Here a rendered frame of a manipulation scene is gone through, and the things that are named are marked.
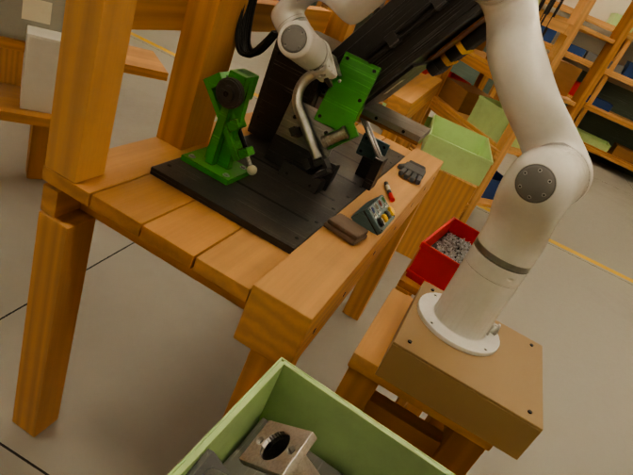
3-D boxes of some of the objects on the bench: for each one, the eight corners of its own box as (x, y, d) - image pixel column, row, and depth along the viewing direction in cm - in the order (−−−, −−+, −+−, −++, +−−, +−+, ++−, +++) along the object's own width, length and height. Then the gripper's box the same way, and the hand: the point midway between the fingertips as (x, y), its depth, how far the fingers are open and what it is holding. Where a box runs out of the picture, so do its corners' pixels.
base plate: (403, 160, 218) (405, 155, 217) (291, 255, 123) (294, 248, 122) (316, 116, 226) (318, 111, 225) (149, 173, 131) (151, 166, 130)
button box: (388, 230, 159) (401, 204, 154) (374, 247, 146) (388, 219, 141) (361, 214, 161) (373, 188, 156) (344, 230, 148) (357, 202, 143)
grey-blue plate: (373, 181, 178) (391, 144, 172) (371, 183, 177) (389, 145, 170) (349, 169, 180) (365, 131, 174) (347, 170, 178) (364, 132, 172)
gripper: (290, 27, 133) (310, 45, 151) (308, 90, 134) (326, 101, 151) (317, 17, 131) (334, 36, 149) (335, 80, 131) (350, 92, 149)
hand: (329, 67), depth 148 cm, fingers closed on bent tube, 3 cm apart
